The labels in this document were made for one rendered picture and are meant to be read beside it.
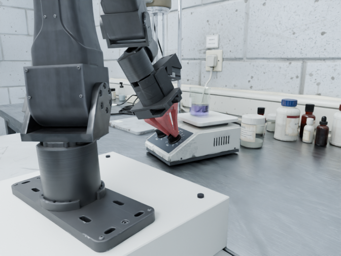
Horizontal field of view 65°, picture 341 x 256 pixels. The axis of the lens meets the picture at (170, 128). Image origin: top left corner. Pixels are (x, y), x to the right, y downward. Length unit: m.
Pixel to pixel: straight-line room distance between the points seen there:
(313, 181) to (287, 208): 0.13
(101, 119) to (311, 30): 0.81
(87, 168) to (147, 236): 0.10
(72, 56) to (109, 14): 0.22
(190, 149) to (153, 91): 0.15
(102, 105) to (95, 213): 0.11
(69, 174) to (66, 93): 0.08
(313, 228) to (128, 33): 0.42
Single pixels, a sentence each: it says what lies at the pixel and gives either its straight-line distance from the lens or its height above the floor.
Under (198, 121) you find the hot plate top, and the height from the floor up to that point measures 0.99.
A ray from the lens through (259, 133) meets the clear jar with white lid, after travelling 0.72.
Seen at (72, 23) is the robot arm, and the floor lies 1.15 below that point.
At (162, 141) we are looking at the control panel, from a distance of 0.62.
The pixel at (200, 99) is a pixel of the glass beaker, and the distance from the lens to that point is 0.64.
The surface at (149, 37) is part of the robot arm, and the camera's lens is 0.52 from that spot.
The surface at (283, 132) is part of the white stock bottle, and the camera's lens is 0.82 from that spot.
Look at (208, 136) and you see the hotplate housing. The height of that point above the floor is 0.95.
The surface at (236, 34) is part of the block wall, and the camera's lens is 1.13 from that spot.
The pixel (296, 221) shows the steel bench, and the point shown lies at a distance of 0.44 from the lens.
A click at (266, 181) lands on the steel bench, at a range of 0.55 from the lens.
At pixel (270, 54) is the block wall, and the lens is 1.04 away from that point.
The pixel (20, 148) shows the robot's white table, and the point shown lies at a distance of 0.81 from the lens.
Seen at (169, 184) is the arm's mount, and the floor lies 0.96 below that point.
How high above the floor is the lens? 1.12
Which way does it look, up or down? 14 degrees down
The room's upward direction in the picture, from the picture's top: straight up
